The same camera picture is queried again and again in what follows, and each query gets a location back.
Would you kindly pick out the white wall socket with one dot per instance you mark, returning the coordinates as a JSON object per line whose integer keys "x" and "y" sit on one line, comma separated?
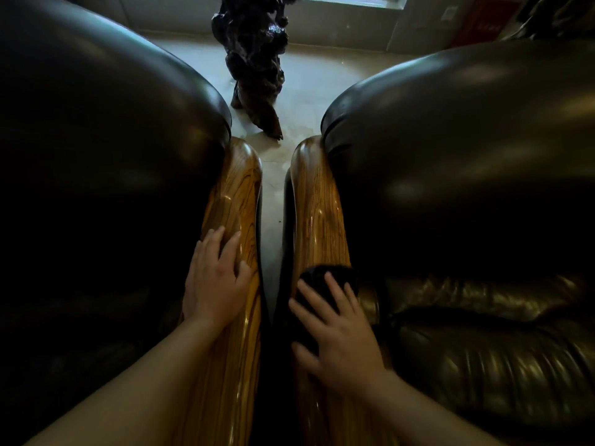
{"x": 449, "y": 13}

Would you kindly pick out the dark leather armchair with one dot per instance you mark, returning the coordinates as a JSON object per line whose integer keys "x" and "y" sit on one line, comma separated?
{"x": 107, "y": 181}
{"x": 465, "y": 181}

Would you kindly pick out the person's right hand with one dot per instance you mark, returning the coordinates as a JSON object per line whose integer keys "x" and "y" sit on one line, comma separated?
{"x": 346, "y": 348}

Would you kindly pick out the person's left middle finger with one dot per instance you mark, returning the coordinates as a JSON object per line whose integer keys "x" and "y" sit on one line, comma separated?
{"x": 214, "y": 243}

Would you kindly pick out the person's right middle finger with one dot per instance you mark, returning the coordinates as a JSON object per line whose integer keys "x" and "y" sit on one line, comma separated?
{"x": 316, "y": 299}

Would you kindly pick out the person's right little finger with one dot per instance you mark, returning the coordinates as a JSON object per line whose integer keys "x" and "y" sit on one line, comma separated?
{"x": 355, "y": 301}

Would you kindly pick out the person's left hand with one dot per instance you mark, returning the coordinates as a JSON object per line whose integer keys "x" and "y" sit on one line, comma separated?
{"x": 211, "y": 287}

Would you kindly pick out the person's left thumb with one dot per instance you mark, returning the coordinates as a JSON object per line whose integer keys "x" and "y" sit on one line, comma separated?
{"x": 244, "y": 275}

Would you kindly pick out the black cleaning cloth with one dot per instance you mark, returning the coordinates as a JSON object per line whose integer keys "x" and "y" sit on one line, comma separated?
{"x": 316, "y": 278}

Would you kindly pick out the dark carved wooden furniture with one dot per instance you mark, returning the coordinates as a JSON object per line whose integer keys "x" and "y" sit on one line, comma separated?
{"x": 553, "y": 16}

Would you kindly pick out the person's right forearm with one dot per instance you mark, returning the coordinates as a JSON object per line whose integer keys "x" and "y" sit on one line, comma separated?
{"x": 418, "y": 418}

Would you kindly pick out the person's right thumb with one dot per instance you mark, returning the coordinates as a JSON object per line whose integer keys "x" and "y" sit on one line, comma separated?
{"x": 307, "y": 355}

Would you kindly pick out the red wall cabinet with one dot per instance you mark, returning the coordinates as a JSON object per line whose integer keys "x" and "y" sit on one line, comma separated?
{"x": 481, "y": 20}

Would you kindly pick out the dark carved root sculpture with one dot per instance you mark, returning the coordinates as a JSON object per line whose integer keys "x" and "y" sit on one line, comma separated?
{"x": 255, "y": 64}

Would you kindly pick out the glossy wooden armrest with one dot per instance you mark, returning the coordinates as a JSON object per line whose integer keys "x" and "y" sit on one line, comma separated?
{"x": 316, "y": 213}
{"x": 239, "y": 190}

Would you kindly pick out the person's left forearm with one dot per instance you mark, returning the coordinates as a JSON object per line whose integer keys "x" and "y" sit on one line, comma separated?
{"x": 148, "y": 380}

